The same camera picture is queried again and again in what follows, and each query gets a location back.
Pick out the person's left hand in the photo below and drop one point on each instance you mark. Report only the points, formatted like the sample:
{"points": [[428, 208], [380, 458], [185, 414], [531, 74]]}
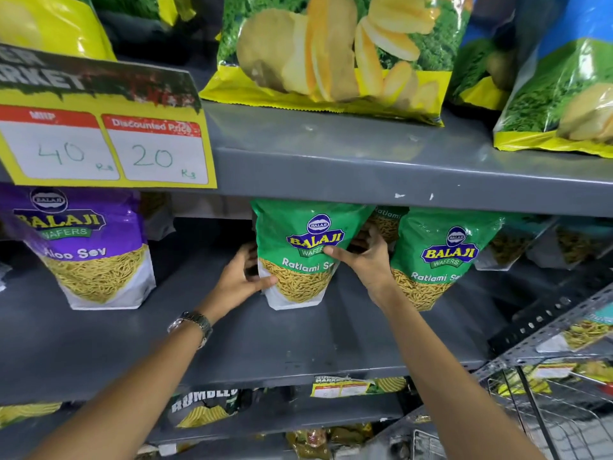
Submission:
{"points": [[234, 287]]}

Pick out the person's right hand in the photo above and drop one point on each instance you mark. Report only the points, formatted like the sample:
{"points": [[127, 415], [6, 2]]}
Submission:
{"points": [[373, 268]]}

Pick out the person's right thumb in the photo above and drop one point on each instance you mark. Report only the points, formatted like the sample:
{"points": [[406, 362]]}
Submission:
{"points": [[341, 254]]}

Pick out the person's left thumb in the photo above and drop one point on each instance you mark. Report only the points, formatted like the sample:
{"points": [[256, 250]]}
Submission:
{"points": [[262, 284]]}

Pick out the person's left forearm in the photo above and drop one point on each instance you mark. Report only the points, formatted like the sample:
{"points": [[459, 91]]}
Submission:
{"points": [[129, 397]]}

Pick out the person's right forearm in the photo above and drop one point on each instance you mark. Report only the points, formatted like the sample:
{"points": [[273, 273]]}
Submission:
{"points": [[445, 378]]}

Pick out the grey metal shelf board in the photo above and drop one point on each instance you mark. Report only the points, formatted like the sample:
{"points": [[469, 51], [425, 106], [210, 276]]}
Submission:
{"points": [[364, 162], [297, 335], [282, 416]]}

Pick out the silver wristwatch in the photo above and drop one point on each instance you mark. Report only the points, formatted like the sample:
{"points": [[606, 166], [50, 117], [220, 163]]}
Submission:
{"points": [[194, 321]]}

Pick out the black yellow snack packet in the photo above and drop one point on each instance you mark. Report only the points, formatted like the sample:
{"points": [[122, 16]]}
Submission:
{"points": [[203, 407]]}

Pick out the clear green snack packet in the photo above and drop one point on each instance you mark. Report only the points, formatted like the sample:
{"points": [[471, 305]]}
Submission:
{"points": [[574, 241], [512, 239]]}

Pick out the purple snack packet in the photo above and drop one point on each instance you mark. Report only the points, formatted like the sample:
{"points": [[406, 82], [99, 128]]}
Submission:
{"points": [[91, 244]]}

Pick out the green yellow chips packet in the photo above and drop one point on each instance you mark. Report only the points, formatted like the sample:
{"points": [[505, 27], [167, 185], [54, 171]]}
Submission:
{"points": [[143, 4], [335, 47]]}

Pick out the yellow price sign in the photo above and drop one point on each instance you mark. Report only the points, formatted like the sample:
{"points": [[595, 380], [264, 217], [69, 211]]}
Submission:
{"points": [[105, 134]]}

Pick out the blue green chips packet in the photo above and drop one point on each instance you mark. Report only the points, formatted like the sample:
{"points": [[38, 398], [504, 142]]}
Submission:
{"points": [[560, 86], [483, 62]]}

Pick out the green noodle snack packet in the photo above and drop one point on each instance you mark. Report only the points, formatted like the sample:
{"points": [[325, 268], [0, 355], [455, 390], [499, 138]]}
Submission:
{"points": [[582, 330]]}

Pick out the yellow striped snack packet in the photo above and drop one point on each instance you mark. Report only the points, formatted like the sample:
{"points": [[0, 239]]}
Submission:
{"points": [[26, 412]]}

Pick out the perforated metal rack frame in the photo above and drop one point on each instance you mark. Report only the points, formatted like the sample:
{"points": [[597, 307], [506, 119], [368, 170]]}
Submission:
{"points": [[541, 325]]}

